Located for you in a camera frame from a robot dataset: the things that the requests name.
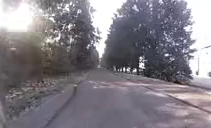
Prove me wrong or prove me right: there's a grey asphalt road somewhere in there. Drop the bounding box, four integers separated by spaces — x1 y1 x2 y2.
42 67 211 128

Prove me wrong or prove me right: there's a row of trees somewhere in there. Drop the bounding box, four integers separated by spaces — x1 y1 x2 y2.
0 0 103 88

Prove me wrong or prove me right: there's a pale concrete kerb strip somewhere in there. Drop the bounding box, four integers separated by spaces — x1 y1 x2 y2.
7 71 91 128

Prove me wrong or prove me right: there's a white building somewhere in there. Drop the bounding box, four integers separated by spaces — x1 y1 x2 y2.
189 43 211 80

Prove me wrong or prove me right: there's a pale pavement strip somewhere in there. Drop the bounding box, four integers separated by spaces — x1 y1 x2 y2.
188 75 211 92

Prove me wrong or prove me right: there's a leaf-littered verge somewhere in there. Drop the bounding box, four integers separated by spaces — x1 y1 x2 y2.
0 69 89 128

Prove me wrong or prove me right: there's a dark clump of trees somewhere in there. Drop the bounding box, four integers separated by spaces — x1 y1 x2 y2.
100 0 197 85

